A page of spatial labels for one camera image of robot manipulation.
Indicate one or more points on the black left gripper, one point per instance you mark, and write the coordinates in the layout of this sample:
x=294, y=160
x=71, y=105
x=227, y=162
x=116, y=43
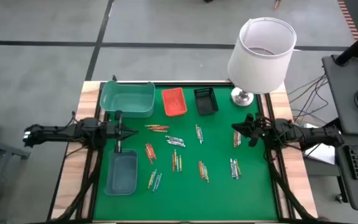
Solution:
x=110, y=132

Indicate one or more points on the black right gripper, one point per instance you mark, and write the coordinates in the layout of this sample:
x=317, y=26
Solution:
x=259, y=130

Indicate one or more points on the small blue-grey plastic bin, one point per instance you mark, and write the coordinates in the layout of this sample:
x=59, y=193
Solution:
x=121, y=177

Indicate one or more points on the pale blue crayon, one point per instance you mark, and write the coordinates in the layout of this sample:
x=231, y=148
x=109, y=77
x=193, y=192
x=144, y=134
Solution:
x=176, y=140

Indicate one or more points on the large teal plastic bin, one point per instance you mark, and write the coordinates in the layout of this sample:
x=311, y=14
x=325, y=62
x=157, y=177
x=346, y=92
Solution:
x=126, y=102

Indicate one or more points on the white paper sheet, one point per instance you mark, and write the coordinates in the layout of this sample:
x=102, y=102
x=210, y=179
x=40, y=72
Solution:
x=320, y=154

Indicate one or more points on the yellow crayon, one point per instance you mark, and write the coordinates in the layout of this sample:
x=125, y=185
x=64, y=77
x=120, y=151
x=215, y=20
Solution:
x=235, y=139
x=152, y=179
x=238, y=168

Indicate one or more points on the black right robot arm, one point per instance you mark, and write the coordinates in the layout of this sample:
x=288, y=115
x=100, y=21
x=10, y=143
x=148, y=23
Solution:
x=315, y=135

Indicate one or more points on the yellow-wrapped green crayon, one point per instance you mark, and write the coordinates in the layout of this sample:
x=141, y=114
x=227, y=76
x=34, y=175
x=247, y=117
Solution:
x=201, y=137
x=207, y=175

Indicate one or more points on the crayons at far right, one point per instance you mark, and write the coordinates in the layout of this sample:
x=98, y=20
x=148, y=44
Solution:
x=232, y=168
x=235, y=170

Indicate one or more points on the green table mat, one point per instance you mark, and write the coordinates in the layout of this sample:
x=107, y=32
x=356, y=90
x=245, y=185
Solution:
x=197, y=202

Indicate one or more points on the white-shade silver table lamp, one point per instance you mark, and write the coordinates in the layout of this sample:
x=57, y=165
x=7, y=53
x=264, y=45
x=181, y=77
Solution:
x=259, y=62

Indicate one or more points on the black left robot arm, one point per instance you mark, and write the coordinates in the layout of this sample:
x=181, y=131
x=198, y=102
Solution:
x=57, y=132

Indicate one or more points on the black pole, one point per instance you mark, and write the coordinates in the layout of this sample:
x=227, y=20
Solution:
x=356, y=46

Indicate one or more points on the black table frame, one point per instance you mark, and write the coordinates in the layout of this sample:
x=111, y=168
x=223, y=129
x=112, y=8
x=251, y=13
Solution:
x=191, y=84

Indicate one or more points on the orange mesh basket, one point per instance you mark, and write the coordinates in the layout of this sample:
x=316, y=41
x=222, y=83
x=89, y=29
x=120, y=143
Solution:
x=174, y=104

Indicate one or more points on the wooden stick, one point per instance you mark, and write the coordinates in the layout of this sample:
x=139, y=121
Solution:
x=277, y=3

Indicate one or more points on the black mesh basket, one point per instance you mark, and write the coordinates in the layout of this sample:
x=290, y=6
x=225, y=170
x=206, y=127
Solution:
x=205, y=107

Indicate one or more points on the yellow-green crayon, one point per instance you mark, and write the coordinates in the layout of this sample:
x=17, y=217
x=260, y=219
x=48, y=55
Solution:
x=180, y=163

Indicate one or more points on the desk caster wheel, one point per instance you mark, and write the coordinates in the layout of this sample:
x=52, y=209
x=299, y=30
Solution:
x=339, y=198

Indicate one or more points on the orange black striped strip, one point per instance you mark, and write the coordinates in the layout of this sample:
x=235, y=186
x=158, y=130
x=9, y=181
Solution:
x=348, y=18

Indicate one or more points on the orange-yellow crayon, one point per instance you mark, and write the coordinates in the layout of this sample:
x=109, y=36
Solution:
x=160, y=131

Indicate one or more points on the grey side desk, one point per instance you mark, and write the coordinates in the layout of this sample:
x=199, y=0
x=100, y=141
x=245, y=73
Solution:
x=346, y=93

